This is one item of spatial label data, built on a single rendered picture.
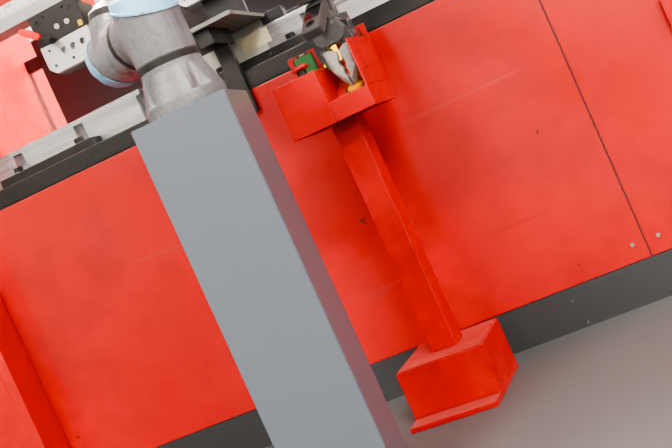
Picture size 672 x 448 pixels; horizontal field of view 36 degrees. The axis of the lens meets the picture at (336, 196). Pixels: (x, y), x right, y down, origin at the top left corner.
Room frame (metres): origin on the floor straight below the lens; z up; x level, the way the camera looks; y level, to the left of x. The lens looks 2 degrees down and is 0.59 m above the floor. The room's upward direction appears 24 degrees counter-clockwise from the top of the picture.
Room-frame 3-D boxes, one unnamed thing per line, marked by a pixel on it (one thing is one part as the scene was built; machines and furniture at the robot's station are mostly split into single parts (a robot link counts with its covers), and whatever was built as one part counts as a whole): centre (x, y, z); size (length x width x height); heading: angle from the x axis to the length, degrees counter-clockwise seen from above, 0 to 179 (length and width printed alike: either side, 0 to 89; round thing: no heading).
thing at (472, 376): (2.23, -0.08, 0.06); 0.25 x 0.20 x 0.12; 158
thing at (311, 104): (2.25, -0.09, 0.75); 0.20 x 0.16 x 0.18; 68
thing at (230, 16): (2.51, 0.10, 1.00); 0.26 x 0.18 x 0.01; 164
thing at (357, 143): (2.25, -0.09, 0.39); 0.06 x 0.06 x 0.54; 68
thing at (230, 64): (2.47, 0.11, 0.88); 0.14 x 0.04 x 0.22; 164
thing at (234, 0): (2.65, 0.06, 1.05); 0.10 x 0.02 x 0.10; 74
